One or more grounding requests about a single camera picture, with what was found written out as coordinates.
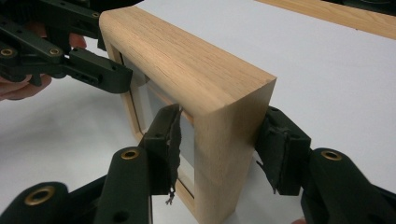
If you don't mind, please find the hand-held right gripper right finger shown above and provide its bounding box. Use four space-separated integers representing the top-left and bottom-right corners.
255 105 396 224

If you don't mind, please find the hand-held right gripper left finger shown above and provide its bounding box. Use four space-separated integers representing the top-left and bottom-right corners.
92 103 184 224

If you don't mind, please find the wooden picture frame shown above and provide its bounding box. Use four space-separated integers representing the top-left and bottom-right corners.
98 5 277 224

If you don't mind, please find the white table mat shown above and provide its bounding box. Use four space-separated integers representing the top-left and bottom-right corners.
0 0 396 224

